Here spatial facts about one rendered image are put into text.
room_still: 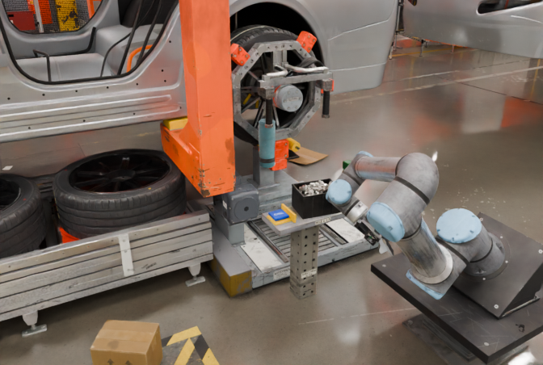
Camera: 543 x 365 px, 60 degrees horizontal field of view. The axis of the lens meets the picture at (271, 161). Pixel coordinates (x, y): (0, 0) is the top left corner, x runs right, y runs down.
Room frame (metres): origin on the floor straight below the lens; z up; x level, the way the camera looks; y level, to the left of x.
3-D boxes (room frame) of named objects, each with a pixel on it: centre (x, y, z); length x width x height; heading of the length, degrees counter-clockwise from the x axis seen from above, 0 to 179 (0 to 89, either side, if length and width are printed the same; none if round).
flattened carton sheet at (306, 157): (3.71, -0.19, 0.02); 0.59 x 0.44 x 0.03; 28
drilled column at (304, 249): (1.90, -0.16, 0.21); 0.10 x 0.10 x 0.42; 28
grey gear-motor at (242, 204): (2.36, 0.23, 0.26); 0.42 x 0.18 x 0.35; 28
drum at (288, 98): (2.47, -0.06, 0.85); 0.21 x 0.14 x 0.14; 28
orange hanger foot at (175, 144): (2.31, 0.43, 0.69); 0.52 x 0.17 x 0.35; 28
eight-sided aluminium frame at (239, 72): (2.53, -0.03, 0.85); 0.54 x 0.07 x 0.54; 118
